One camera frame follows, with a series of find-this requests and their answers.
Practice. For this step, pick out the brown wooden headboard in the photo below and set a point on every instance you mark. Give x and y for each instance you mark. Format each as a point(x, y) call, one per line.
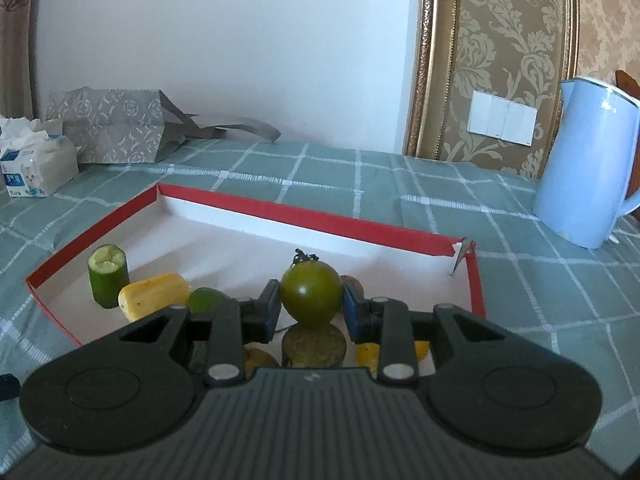
point(625, 81)

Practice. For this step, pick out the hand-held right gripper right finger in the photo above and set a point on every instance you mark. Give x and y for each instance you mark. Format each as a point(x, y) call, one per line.
point(351, 312)

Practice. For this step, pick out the dark eggplant piece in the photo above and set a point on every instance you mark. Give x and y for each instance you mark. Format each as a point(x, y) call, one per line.
point(314, 347)

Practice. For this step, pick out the green tomato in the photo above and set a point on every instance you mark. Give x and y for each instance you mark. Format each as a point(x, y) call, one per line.
point(205, 300)
point(311, 292)

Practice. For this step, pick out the green checked bedsheet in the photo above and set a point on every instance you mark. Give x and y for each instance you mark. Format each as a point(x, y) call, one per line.
point(350, 180)

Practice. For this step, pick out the beige patterned curtain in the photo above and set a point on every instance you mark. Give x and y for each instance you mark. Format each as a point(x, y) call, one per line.
point(15, 35)

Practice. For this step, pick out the green cucumber piece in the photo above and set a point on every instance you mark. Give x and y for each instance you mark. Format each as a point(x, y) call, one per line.
point(107, 277)

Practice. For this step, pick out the yellow fruit chunk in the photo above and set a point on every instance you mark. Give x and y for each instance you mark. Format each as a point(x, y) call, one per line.
point(155, 296)
point(367, 355)

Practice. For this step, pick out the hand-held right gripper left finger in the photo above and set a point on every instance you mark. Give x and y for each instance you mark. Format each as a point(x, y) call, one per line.
point(269, 312)

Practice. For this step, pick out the small brown longan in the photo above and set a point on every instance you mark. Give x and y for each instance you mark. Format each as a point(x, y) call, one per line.
point(260, 360)
point(354, 284)

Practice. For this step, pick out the white wall switch panel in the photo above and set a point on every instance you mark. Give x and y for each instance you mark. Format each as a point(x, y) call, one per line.
point(502, 117)

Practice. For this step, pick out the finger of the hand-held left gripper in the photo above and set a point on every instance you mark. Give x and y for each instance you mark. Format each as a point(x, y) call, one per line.
point(9, 387)

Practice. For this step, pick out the grey patterned paper bag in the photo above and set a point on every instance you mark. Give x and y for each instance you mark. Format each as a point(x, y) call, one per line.
point(110, 130)

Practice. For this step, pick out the red cardboard box tray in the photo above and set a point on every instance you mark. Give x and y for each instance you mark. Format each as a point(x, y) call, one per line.
point(240, 245)

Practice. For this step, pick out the gold wall frame trim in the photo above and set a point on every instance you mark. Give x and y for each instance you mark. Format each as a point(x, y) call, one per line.
point(425, 60)

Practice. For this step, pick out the light blue electric kettle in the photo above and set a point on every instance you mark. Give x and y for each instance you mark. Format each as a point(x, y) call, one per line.
point(585, 170)

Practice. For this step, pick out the white tissue pack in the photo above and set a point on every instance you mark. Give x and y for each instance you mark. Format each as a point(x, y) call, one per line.
point(40, 170)

